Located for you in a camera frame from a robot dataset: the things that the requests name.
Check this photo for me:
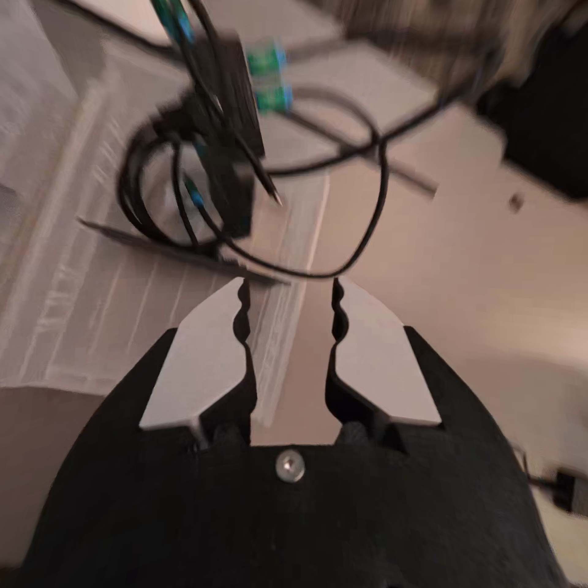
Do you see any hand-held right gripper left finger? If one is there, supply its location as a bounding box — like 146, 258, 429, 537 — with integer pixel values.
138, 277, 258, 450

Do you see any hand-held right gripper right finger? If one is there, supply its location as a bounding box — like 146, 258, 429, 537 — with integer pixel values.
325, 277, 443, 430

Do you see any clear plastic bin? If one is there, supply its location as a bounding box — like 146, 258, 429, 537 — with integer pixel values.
0, 41, 332, 428

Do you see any black HDMI switch box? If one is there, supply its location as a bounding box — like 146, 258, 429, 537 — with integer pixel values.
193, 32, 267, 159

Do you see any small black plug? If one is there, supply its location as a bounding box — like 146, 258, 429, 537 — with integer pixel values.
521, 455, 577, 511

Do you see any black mesh chair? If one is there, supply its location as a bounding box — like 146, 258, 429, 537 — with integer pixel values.
477, 28, 588, 199

